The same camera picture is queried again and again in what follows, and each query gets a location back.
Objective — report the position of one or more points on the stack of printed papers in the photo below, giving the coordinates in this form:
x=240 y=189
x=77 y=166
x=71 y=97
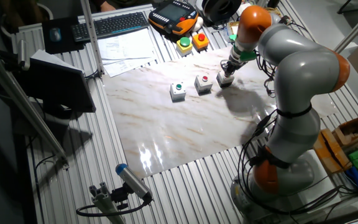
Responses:
x=126 y=49

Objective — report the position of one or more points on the white egg shaped object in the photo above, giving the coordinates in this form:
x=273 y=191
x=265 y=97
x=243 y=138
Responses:
x=198 y=24

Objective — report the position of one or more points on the silver camera blue end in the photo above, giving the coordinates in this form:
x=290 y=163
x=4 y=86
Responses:
x=132 y=181

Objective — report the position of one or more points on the yellow box green mushroom button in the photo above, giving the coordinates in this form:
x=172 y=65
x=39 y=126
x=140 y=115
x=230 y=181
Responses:
x=184 y=46

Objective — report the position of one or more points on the slanted aluminium frame beam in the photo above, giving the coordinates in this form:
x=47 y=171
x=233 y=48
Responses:
x=20 y=102

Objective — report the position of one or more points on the black round spool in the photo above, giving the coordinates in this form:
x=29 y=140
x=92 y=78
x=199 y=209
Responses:
x=219 y=11

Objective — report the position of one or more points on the open brown cardboard box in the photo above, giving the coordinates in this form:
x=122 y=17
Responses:
x=353 y=128

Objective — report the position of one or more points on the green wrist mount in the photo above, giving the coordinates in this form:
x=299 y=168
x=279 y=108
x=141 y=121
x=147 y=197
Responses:
x=248 y=56

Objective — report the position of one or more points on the grey computer mouse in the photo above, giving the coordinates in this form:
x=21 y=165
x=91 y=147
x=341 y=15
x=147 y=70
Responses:
x=55 y=34

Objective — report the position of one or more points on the grey box green button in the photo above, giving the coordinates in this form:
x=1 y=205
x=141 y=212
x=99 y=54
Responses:
x=178 y=92

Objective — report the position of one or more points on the black camera bracket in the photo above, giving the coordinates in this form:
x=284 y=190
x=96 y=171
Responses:
x=120 y=194

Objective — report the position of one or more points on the black orange teach pendant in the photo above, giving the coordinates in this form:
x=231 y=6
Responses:
x=172 y=14

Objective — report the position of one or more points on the grey box red mushroom button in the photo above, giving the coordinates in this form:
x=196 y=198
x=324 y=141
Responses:
x=225 y=82

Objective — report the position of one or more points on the white yellow carton box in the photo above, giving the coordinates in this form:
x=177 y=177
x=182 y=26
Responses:
x=233 y=28

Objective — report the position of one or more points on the silver cylindrical camera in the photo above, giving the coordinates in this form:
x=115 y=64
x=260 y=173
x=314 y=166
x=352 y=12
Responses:
x=23 y=56

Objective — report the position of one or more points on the white marble pattern mat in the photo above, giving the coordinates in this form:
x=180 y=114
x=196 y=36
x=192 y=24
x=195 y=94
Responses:
x=160 y=130

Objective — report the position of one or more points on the bystander bare hand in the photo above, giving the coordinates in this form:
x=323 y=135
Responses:
x=108 y=7

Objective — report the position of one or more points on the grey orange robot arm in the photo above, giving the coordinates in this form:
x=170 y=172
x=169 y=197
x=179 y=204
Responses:
x=303 y=68

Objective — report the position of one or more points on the black computer monitor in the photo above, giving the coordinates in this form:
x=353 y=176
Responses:
x=57 y=85

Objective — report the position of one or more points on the black computer keyboard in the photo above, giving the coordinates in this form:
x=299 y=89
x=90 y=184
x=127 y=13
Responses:
x=110 y=25

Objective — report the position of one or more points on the black mouse pad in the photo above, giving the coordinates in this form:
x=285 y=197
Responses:
x=70 y=40

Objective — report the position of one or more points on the orange box red mushroom button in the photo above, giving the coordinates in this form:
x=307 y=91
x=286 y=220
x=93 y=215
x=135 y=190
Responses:
x=200 y=42

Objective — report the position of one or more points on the aluminium frame post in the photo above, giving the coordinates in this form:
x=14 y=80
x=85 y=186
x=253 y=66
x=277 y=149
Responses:
x=91 y=31
x=354 y=29

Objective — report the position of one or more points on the short aluminium profile mount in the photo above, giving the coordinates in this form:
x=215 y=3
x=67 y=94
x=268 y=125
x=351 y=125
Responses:
x=102 y=200

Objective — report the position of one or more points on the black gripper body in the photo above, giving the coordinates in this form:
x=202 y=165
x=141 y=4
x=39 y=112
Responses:
x=232 y=64

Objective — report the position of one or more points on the flat orange cardboard box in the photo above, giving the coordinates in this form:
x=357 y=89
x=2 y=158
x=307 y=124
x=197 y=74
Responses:
x=329 y=152

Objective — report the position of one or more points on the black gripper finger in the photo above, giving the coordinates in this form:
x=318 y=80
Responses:
x=230 y=72
x=225 y=73

